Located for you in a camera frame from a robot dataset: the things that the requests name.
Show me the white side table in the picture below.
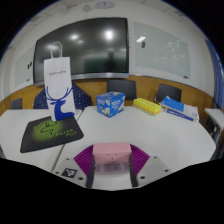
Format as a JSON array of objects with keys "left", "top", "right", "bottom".
[{"left": 203, "top": 107, "right": 224, "bottom": 133}]

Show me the large glass whiteboard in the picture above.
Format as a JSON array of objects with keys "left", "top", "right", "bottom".
[{"left": 132, "top": 21, "right": 192, "bottom": 80}]

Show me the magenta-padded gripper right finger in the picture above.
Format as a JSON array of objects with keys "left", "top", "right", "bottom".
[{"left": 127, "top": 143, "right": 175, "bottom": 188}]

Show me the black and green mouse pad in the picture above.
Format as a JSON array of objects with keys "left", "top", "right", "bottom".
[{"left": 19, "top": 115, "right": 85, "bottom": 154}]

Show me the small glass whiteboard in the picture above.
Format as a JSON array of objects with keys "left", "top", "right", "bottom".
[{"left": 13, "top": 45, "right": 36, "bottom": 89}]

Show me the blue and white carton box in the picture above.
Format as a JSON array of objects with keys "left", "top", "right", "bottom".
[{"left": 95, "top": 90, "right": 127, "bottom": 119}]

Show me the white paper bag blue deer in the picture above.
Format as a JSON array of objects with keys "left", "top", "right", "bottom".
[{"left": 43, "top": 41, "right": 77, "bottom": 123}]

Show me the black office chair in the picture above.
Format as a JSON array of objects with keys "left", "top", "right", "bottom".
[
  {"left": 106, "top": 78, "right": 138, "bottom": 102},
  {"left": 155, "top": 83, "right": 183, "bottom": 104}
]

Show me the blue and white paper package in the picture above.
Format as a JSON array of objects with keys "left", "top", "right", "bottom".
[{"left": 159, "top": 95, "right": 201, "bottom": 120}]

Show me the blue dotted chair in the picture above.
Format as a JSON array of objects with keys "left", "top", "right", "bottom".
[{"left": 32, "top": 82, "right": 93, "bottom": 111}]

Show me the grey chair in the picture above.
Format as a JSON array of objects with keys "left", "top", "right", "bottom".
[{"left": 9, "top": 97, "right": 24, "bottom": 111}]

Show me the large black wall screen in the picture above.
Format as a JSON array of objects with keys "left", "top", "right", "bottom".
[{"left": 32, "top": 17, "right": 131, "bottom": 85}]

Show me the white power strip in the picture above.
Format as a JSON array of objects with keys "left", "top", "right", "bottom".
[{"left": 60, "top": 162, "right": 132, "bottom": 190}]

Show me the pink charger block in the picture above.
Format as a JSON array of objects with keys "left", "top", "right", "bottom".
[{"left": 92, "top": 142, "right": 133, "bottom": 165}]

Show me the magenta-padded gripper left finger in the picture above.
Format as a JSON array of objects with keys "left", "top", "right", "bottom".
[{"left": 52, "top": 143, "right": 98, "bottom": 189}]

